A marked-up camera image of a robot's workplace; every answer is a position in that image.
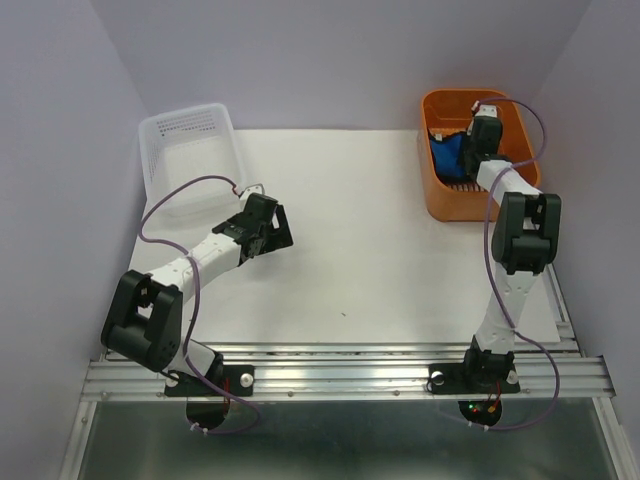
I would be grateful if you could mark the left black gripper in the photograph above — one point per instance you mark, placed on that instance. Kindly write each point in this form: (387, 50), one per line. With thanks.
(279, 237)

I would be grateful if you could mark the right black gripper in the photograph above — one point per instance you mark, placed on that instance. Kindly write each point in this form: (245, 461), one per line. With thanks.
(468, 131)

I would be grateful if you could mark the blue towel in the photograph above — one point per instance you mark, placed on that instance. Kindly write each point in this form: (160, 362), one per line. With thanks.
(445, 151)

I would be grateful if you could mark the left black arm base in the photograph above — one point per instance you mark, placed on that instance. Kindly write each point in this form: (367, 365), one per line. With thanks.
(235, 379)

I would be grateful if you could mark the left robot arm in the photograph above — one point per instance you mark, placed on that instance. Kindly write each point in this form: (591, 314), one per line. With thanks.
(144, 320)

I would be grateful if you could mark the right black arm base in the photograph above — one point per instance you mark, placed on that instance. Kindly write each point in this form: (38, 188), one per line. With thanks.
(457, 379)

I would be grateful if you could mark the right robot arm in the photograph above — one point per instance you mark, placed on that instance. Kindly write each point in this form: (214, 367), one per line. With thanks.
(521, 236)

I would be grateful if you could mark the orange plastic basket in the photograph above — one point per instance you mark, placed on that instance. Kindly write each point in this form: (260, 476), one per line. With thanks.
(461, 128)

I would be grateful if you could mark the white perforated basket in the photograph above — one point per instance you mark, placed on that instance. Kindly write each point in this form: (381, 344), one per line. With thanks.
(182, 145)

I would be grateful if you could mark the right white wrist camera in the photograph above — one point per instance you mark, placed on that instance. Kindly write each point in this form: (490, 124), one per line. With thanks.
(480, 109)

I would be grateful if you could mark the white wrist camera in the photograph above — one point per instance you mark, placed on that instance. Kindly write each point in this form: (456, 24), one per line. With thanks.
(480, 109)
(255, 188)

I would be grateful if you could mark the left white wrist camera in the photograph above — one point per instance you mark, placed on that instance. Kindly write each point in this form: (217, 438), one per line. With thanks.
(255, 188)

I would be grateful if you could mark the aluminium mounting rail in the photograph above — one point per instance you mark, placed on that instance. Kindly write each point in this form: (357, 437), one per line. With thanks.
(388, 372)

